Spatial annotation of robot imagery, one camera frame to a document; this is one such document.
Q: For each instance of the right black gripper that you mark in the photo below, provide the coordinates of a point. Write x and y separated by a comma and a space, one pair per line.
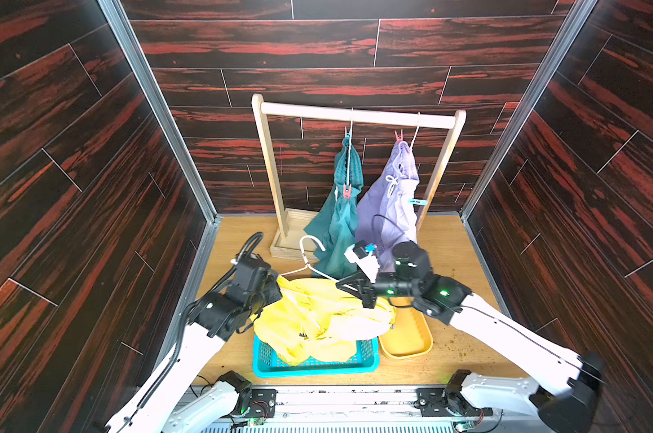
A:
368, 289

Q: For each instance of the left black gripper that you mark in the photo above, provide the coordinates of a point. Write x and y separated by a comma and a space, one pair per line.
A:
269, 284

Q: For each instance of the green shorts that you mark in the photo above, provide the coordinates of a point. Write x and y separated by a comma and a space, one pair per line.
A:
335, 224

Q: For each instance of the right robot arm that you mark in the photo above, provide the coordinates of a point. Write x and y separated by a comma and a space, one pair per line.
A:
562, 388

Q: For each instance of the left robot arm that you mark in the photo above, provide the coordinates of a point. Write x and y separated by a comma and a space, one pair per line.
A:
207, 325

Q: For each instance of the lilac shorts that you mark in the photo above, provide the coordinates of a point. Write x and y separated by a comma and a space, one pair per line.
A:
386, 215

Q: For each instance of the red clothespin on green shorts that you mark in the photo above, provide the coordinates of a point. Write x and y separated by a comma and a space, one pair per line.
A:
347, 190

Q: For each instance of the wooden clothes rack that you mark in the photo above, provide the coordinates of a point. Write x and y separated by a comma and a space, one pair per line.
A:
285, 244

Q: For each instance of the yellow plastic tray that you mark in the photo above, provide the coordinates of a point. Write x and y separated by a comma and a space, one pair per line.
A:
410, 336

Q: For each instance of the turquoise plastic basket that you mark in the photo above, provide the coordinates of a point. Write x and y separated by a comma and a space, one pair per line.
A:
266, 363

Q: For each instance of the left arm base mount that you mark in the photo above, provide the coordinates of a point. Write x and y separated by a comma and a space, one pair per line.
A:
254, 403

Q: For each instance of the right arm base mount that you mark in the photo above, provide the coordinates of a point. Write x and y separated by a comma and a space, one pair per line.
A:
438, 402

